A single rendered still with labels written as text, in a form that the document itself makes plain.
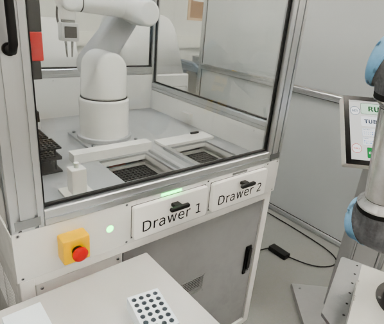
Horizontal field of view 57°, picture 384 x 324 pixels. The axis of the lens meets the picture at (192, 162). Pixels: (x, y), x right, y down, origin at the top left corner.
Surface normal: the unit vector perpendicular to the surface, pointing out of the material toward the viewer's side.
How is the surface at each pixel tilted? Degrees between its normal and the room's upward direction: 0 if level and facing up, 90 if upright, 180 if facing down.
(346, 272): 0
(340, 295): 0
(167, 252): 90
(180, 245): 90
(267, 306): 0
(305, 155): 90
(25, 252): 90
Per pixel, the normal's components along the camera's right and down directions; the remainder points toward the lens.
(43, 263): 0.63, 0.34
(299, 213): -0.78, 0.18
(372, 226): -0.70, 0.39
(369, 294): 0.05, -0.93
